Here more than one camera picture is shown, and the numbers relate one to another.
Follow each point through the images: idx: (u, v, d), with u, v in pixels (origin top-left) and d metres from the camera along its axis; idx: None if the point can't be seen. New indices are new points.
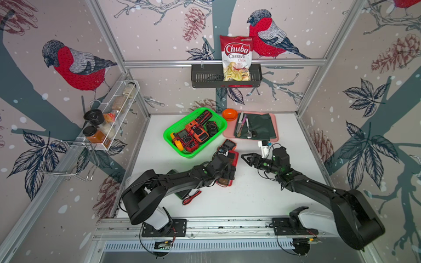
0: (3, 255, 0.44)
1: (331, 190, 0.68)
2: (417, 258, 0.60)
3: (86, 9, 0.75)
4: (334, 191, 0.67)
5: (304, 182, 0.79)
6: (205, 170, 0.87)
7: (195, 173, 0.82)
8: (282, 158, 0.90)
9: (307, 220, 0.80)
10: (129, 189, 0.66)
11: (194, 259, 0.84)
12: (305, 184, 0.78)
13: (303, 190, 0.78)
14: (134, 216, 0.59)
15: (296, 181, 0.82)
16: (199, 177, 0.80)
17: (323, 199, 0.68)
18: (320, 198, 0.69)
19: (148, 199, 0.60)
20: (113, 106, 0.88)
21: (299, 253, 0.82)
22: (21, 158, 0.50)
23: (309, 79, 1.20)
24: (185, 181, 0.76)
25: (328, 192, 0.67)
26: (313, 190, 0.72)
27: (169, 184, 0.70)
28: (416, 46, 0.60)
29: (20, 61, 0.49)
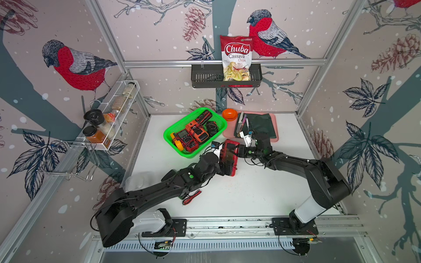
0: (3, 254, 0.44)
1: (306, 161, 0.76)
2: (417, 258, 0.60)
3: (86, 9, 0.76)
4: (308, 161, 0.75)
5: (284, 158, 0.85)
6: (191, 174, 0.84)
7: (176, 182, 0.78)
8: (263, 141, 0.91)
9: (302, 213, 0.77)
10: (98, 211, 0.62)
11: (194, 259, 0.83)
12: (284, 160, 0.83)
13: (284, 166, 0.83)
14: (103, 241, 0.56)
15: (277, 159, 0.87)
16: (179, 186, 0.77)
17: (299, 169, 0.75)
18: (296, 169, 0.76)
19: (115, 221, 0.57)
20: (113, 106, 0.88)
21: (299, 253, 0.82)
22: (21, 158, 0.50)
23: (309, 79, 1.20)
24: (159, 192, 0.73)
25: (302, 162, 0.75)
26: (290, 164, 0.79)
27: (140, 202, 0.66)
28: (416, 46, 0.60)
29: (20, 61, 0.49)
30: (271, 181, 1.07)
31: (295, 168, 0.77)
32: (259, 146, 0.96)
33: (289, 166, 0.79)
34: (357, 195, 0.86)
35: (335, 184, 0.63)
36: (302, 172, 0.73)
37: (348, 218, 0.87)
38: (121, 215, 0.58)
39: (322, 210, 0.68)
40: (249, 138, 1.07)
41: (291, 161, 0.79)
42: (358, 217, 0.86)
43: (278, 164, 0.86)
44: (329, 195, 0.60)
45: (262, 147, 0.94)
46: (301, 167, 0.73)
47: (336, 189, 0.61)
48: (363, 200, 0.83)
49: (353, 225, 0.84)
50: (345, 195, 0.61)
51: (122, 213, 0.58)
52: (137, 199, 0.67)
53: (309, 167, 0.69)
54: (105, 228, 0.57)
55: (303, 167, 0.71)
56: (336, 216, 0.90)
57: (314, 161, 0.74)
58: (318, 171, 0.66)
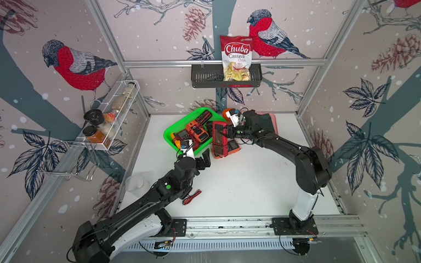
0: (4, 254, 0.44)
1: (296, 148, 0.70)
2: (417, 258, 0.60)
3: (86, 9, 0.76)
4: (299, 148, 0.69)
5: (274, 139, 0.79)
6: (168, 184, 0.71)
7: (152, 198, 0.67)
8: (251, 118, 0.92)
9: (297, 207, 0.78)
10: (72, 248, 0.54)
11: (194, 259, 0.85)
12: (273, 142, 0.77)
13: (272, 147, 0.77)
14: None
15: (267, 138, 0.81)
16: (154, 201, 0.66)
17: (288, 155, 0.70)
18: (285, 153, 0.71)
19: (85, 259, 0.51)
20: (113, 106, 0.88)
21: (299, 253, 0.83)
22: (21, 158, 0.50)
23: (309, 79, 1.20)
24: (131, 213, 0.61)
25: (293, 148, 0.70)
26: (280, 146, 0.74)
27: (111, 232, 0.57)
28: (416, 46, 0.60)
29: (20, 61, 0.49)
30: (271, 181, 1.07)
31: (284, 150, 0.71)
32: (248, 123, 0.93)
33: (279, 148, 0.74)
34: (357, 195, 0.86)
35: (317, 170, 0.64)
36: (291, 158, 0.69)
37: (348, 218, 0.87)
38: (89, 252, 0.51)
39: (311, 198, 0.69)
40: (237, 118, 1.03)
41: (279, 143, 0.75)
42: (358, 217, 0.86)
43: (266, 144, 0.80)
44: (315, 182, 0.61)
45: (251, 124, 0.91)
46: (291, 153, 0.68)
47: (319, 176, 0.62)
48: (363, 200, 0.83)
49: (353, 225, 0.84)
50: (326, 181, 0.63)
51: (90, 250, 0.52)
52: (107, 229, 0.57)
53: (300, 156, 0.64)
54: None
55: (295, 155, 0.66)
56: (336, 216, 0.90)
57: (303, 148, 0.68)
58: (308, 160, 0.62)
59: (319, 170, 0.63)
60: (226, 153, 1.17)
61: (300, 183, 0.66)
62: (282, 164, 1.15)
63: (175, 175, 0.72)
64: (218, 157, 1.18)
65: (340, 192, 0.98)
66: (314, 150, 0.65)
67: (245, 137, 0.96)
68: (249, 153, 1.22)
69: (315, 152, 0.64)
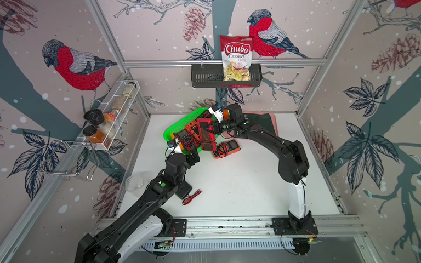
0: (4, 254, 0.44)
1: (280, 142, 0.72)
2: (417, 258, 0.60)
3: (86, 9, 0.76)
4: (282, 142, 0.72)
5: (259, 132, 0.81)
6: (162, 182, 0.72)
7: (149, 197, 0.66)
8: (235, 110, 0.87)
9: (293, 205, 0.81)
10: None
11: (194, 259, 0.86)
12: (259, 135, 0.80)
13: (257, 139, 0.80)
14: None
15: (252, 131, 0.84)
16: (152, 200, 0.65)
17: (271, 148, 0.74)
18: (269, 146, 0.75)
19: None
20: (113, 106, 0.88)
21: (299, 253, 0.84)
22: (21, 158, 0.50)
23: (309, 79, 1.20)
24: (134, 215, 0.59)
25: (277, 142, 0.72)
26: (264, 139, 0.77)
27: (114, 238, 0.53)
28: (416, 46, 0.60)
29: (20, 61, 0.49)
30: (271, 182, 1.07)
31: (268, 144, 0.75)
32: (232, 116, 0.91)
33: (263, 142, 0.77)
34: (357, 195, 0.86)
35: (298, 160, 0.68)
36: (274, 150, 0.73)
37: (348, 218, 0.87)
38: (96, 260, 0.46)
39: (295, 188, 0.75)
40: (220, 113, 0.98)
41: (263, 137, 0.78)
42: (358, 217, 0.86)
43: (252, 136, 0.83)
44: (296, 172, 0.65)
45: (235, 116, 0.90)
46: (274, 147, 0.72)
47: (300, 167, 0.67)
48: (363, 200, 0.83)
49: (353, 225, 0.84)
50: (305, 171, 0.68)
51: (97, 258, 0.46)
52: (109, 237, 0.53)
53: (284, 150, 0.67)
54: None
55: (279, 149, 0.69)
56: (336, 216, 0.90)
57: (287, 142, 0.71)
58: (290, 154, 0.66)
59: (299, 161, 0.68)
60: (225, 153, 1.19)
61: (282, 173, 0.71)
62: None
63: (167, 172, 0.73)
64: (218, 157, 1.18)
65: (340, 192, 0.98)
66: (296, 144, 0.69)
67: (231, 130, 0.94)
68: (249, 153, 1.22)
69: (297, 146, 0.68)
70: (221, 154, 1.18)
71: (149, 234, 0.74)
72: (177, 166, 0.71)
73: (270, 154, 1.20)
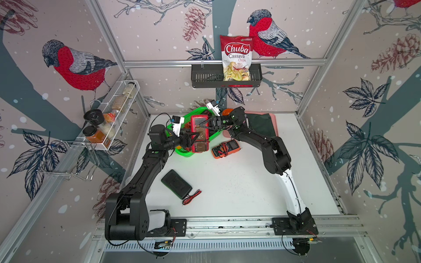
0: (4, 254, 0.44)
1: (263, 138, 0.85)
2: (417, 258, 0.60)
3: (86, 9, 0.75)
4: (265, 138, 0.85)
5: (247, 132, 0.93)
6: (154, 150, 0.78)
7: (149, 160, 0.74)
8: (240, 118, 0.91)
9: (288, 202, 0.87)
10: (108, 226, 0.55)
11: (194, 259, 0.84)
12: (246, 135, 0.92)
13: (245, 139, 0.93)
14: (138, 233, 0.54)
15: (242, 132, 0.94)
16: (154, 161, 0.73)
17: (257, 144, 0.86)
18: (255, 143, 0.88)
19: (133, 213, 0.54)
20: (113, 106, 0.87)
21: (299, 253, 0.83)
22: (21, 158, 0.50)
23: (309, 79, 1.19)
24: (149, 171, 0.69)
25: (261, 139, 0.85)
26: (252, 139, 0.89)
27: (138, 187, 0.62)
28: (416, 46, 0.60)
29: (20, 61, 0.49)
30: (272, 182, 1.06)
31: (255, 142, 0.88)
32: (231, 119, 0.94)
33: (250, 141, 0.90)
34: (357, 195, 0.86)
35: (279, 155, 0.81)
36: (259, 147, 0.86)
37: (348, 218, 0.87)
38: (133, 202, 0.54)
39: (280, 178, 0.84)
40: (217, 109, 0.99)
41: (251, 137, 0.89)
42: (358, 217, 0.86)
43: (243, 137, 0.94)
44: (277, 164, 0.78)
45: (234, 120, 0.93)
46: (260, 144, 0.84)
47: (280, 160, 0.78)
48: (363, 200, 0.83)
49: (352, 225, 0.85)
50: (287, 163, 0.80)
51: (133, 200, 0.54)
52: (133, 187, 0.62)
53: (265, 144, 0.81)
54: (130, 226, 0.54)
55: (262, 146, 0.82)
56: (335, 216, 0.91)
57: (268, 138, 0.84)
58: (269, 147, 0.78)
59: (280, 156, 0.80)
60: (225, 153, 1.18)
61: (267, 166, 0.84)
62: None
63: (154, 142, 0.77)
64: (218, 157, 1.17)
65: (340, 192, 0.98)
66: (278, 141, 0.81)
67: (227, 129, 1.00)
68: (249, 153, 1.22)
69: (279, 144, 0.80)
70: (221, 154, 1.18)
71: (158, 216, 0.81)
72: (160, 133, 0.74)
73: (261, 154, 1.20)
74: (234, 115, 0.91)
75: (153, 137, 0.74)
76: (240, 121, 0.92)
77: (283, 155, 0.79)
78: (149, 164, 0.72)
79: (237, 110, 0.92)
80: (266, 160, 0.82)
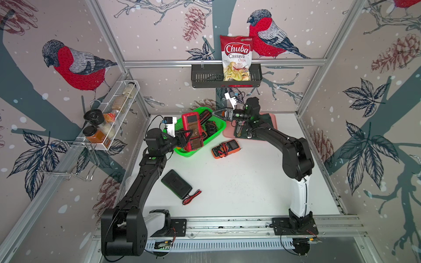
0: (4, 254, 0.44)
1: (285, 138, 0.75)
2: (417, 258, 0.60)
3: (86, 9, 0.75)
4: (288, 138, 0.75)
5: (266, 129, 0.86)
6: (152, 156, 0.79)
7: (147, 168, 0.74)
8: (254, 109, 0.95)
9: (295, 204, 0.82)
10: (104, 243, 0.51)
11: (194, 259, 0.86)
12: (266, 131, 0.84)
13: (263, 136, 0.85)
14: (136, 249, 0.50)
15: (260, 129, 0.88)
16: (151, 169, 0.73)
17: (277, 143, 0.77)
18: (275, 143, 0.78)
19: (130, 229, 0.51)
20: (113, 106, 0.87)
21: (299, 253, 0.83)
22: (21, 158, 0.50)
23: (309, 79, 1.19)
24: (147, 179, 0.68)
25: (282, 138, 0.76)
26: (272, 137, 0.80)
27: (135, 200, 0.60)
28: (416, 46, 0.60)
29: (20, 61, 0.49)
30: (272, 182, 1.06)
31: (275, 142, 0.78)
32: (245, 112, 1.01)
33: (268, 138, 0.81)
34: (357, 195, 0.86)
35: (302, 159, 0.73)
36: (279, 146, 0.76)
37: (348, 218, 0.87)
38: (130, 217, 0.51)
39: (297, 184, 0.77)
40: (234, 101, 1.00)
41: (271, 135, 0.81)
42: (358, 217, 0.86)
43: (261, 134, 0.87)
44: (299, 169, 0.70)
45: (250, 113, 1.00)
46: (279, 143, 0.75)
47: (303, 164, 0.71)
48: (363, 200, 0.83)
49: (353, 225, 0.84)
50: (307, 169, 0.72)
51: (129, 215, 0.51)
52: (129, 201, 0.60)
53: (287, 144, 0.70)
54: (127, 242, 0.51)
55: (282, 145, 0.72)
56: (335, 216, 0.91)
57: (292, 139, 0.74)
58: (294, 149, 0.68)
59: (302, 159, 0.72)
60: (225, 153, 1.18)
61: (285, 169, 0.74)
62: None
63: (152, 148, 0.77)
64: (218, 157, 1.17)
65: (340, 192, 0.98)
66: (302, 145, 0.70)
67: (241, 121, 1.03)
68: (250, 153, 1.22)
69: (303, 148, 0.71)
70: (221, 154, 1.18)
71: (159, 218, 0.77)
72: (156, 138, 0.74)
73: (261, 154, 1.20)
74: (250, 106, 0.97)
75: (149, 142, 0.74)
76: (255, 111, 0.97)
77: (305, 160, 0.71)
78: (147, 172, 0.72)
79: (251, 101, 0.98)
80: (286, 162, 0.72)
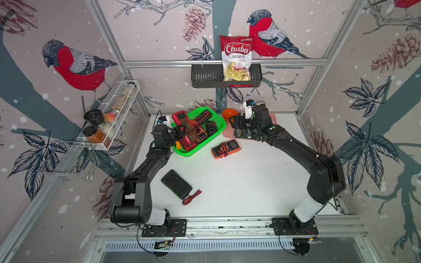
0: (4, 254, 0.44)
1: (313, 155, 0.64)
2: (417, 258, 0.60)
3: (86, 9, 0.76)
4: (317, 156, 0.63)
5: (288, 141, 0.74)
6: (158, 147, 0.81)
7: (153, 154, 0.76)
8: (261, 112, 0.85)
9: (301, 210, 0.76)
10: (113, 209, 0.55)
11: (194, 259, 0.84)
12: (286, 142, 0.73)
13: (283, 148, 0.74)
14: (143, 215, 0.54)
15: (279, 138, 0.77)
16: (157, 155, 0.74)
17: (302, 160, 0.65)
18: (300, 159, 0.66)
19: (138, 197, 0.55)
20: (113, 106, 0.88)
21: (299, 253, 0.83)
22: (21, 158, 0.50)
23: (309, 79, 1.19)
24: (153, 161, 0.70)
25: (309, 154, 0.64)
26: (296, 151, 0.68)
27: (144, 172, 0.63)
28: (416, 46, 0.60)
29: (19, 61, 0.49)
30: (272, 182, 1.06)
31: (299, 157, 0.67)
32: (256, 120, 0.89)
33: (291, 151, 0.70)
34: (357, 195, 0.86)
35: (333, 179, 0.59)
36: (305, 164, 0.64)
37: (348, 218, 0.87)
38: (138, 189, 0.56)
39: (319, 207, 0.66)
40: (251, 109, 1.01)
41: (294, 148, 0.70)
42: (358, 217, 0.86)
43: (279, 144, 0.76)
44: (330, 191, 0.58)
45: (261, 120, 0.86)
46: (306, 160, 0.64)
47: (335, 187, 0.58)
48: (363, 200, 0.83)
49: (352, 225, 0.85)
50: (336, 193, 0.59)
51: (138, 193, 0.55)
52: (139, 172, 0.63)
53: (317, 165, 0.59)
54: (134, 209, 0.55)
55: (311, 164, 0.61)
56: (335, 216, 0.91)
57: (322, 158, 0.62)
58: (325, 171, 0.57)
59: (333, 179, 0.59)
60: (225, 153, 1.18)
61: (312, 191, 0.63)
62: (282, 164, 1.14)
63: (158, 141, 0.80)
64: (218, 157, 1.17)
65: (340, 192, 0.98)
66: (336, 165, 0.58)
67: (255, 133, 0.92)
68: (250, 152, 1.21)
69: (336, 170, 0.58)
70: (221, 154, 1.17)
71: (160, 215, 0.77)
72: (162, 131, 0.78)
73: (261, 154, 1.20)
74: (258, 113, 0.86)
75: (156, 136, 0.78)
76: (263, 118, 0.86)
77: (336, 181, 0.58)
78: (153, 157, 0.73)
79: (259, 107, 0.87)
80: (313, 183, 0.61)
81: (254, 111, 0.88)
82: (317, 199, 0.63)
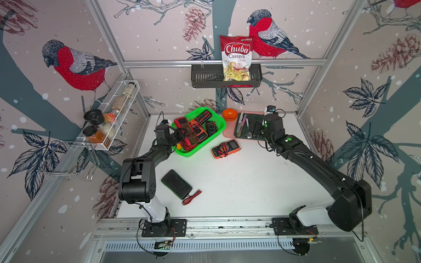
0: (4, 254, 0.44)
1: (338, 178, 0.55)
2: (417, 258, 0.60)
3: (86, 9, 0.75)
4: (343, 179, 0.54)
5: (307, 157, 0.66)
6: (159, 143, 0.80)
7: (155, 147, 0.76)
8: (275, 121, 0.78)
9: (303, 215, 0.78)
10: (121, 187, 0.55)
11: (194, 259, 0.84)
12: (305, 159, 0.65)
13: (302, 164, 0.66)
14: (149, 191, 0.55)
15: (296, 153, 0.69)
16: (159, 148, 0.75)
17: (325, 183, 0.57)
18: (323, 181, 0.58)
19: (145, 175, 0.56)
20: (113, 106, 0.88)
21: (299, 253, 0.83)
22: (21, 158, 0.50)
23: (309, 79, 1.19)
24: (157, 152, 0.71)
25: (334, 177, 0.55)
26: (318, 171, 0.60)
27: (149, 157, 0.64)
28: (416, 46, 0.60)
29: (19, 61, 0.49)
30: (272, 182, 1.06)
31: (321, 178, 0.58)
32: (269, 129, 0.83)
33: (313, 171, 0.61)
34: None
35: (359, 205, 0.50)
36: (329, 187, 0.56)
37: None
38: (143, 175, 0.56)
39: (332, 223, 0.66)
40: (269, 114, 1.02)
41: (316, 167, 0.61)
42: None
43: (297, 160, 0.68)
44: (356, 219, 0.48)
45: (274, 130, 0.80)
46: (331, 183, 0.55)
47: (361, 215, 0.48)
48: None
49: None
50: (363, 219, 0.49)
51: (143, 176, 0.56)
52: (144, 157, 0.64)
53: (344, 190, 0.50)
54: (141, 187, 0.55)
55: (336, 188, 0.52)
56: None
57: (349, 182, 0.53)
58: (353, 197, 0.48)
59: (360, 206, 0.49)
60: (226, 153, 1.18)
61: (334, 218, 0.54)
62: (282, 164, 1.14)
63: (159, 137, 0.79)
64: (218, 157, 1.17)
65: None
66: (364, 190, 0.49)
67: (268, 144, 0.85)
68: (250, 152, 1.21)
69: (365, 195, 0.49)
70: (221, 154, 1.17)
71: (160, 210, 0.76)
72: (164, 129, 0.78)
73: (261, 154, 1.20)
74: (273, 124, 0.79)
75: (158, 133, 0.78)
76: (277, 127, 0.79)
77: (363, 207, 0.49)
78: (155, 149, 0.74)
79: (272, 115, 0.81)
80: (336, 209, 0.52)
81: (268, 119, 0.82)
82: (340, 227, 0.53)
